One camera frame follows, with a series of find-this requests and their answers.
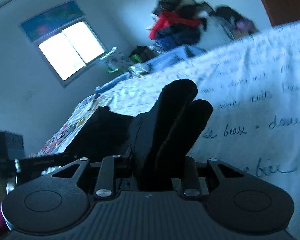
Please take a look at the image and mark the black pants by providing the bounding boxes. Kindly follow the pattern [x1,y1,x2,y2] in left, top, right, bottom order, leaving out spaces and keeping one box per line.
[65,79,213,191]

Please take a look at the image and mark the white script-print bedspread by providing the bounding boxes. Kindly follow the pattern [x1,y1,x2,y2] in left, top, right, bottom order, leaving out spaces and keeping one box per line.
[38,21,300,239]

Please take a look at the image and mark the white floral bag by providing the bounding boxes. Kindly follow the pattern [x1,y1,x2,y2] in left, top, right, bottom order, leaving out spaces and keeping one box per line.
[100,47,134,73]

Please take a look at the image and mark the bright sliding window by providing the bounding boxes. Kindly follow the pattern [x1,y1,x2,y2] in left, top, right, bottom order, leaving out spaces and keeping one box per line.
[34,18,108,87]

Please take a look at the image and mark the green plastic chair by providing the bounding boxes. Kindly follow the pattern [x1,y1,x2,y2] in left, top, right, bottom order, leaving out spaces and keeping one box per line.
[106,53,136,73]

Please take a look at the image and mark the light blue folded blanket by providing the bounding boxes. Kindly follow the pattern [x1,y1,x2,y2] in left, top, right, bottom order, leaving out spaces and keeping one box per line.
[94,45,207,94]

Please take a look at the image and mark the floral window curtain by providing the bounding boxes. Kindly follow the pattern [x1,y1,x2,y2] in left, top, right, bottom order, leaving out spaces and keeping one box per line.
[20,0,84,42]

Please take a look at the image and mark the dark blue garment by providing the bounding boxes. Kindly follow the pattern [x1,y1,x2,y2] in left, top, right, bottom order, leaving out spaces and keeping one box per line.
[155,24,201,51]

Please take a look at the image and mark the purple bag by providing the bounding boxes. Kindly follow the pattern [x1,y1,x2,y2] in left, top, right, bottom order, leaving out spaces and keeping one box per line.
[235,18,258,34]

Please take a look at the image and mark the red jacket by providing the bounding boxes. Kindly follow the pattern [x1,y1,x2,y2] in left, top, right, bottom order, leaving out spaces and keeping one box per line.
[149,11,202,40]

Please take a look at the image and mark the black clothes pile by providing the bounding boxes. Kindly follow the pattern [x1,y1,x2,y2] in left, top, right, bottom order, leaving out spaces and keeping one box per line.
[152,0,248,25]

